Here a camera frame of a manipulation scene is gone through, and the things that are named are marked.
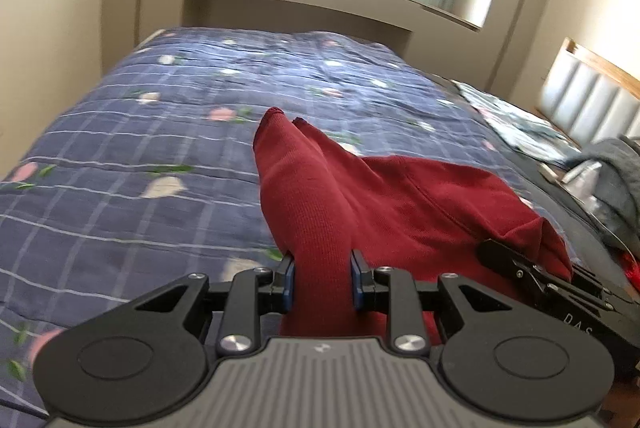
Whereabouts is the red knit sweater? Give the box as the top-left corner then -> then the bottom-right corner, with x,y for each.
253,108 -> 572,338

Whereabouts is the grey folded garment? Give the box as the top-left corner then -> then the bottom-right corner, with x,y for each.
561,135 -> 639,258

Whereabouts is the small white box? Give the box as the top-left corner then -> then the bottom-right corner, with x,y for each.
538,162 -> 558,184

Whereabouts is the blue plaid floral quilt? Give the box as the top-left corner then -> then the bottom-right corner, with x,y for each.
1,28 -> 558,427

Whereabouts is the light blue floral pillow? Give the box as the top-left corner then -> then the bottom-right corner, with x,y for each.
454,81 -> 580,166

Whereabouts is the padded grey wooden headboard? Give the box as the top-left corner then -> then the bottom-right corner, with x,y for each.
536,38 -> 640,146

